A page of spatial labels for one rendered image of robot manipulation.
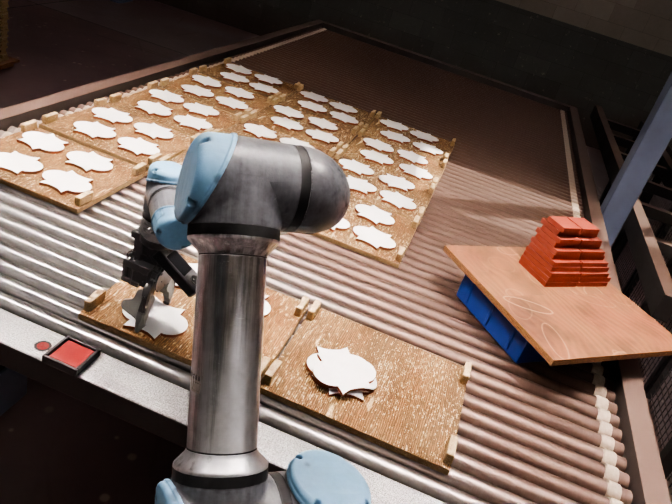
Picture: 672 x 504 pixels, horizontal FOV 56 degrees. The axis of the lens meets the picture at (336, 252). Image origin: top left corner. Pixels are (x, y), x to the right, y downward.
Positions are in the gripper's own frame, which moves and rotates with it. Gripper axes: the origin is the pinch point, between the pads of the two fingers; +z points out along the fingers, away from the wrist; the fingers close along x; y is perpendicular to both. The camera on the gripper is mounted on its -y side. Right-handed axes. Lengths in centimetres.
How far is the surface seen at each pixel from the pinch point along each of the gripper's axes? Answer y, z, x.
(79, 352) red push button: 6.4, 1.3, 16.7
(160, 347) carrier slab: -5.7, 0.7, 7.0
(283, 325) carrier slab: -24.3, 0.5, -16.1
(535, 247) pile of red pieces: -77, -17, -73
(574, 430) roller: -95, 2, -25
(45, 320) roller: 18.5, 2.7, 11.2
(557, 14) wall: -84, -37, -718
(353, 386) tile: -45.1, -2.0, -2.6
